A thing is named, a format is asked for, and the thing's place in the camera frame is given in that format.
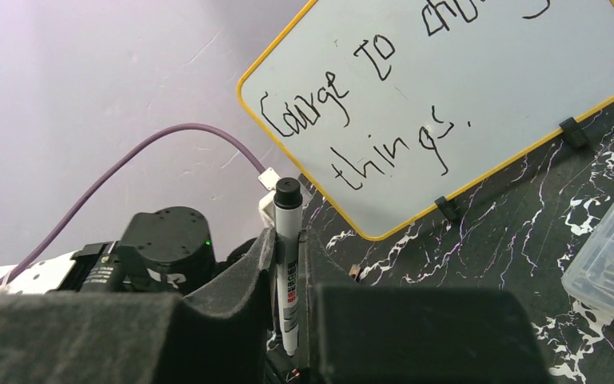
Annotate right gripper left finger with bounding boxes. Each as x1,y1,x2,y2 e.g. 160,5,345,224
0,229,276,383

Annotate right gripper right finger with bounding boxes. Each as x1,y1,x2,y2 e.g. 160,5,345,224
300,230,552,383

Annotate black marker cap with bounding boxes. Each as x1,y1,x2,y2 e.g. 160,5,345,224
273,177,303,210

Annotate white whiteboard marker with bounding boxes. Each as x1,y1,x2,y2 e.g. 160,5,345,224
275,207,301,357

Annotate yellow framed whiteboard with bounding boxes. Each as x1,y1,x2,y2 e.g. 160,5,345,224
237,1,614,241

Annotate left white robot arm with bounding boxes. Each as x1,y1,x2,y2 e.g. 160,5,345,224
0,206,216,295

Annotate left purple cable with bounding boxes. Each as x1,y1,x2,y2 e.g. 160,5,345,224
0,122,269,311

